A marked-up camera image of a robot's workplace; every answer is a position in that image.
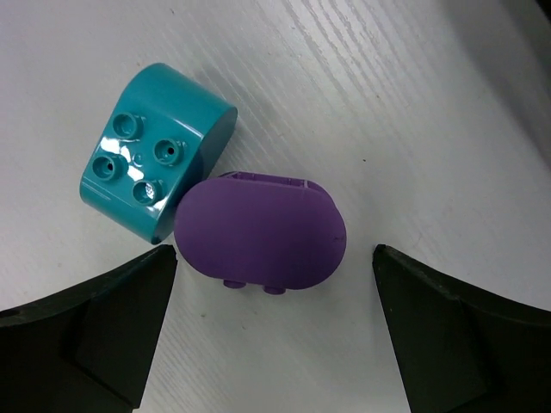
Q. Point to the teal two-stud lego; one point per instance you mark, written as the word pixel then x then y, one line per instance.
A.
pixel 165 134

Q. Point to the purple rounded lego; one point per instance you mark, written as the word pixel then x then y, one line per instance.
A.
pixel 278 232

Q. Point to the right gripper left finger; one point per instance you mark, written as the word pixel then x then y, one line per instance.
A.
pixel 90 347

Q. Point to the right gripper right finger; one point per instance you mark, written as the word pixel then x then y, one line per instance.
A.
pixel 460 348

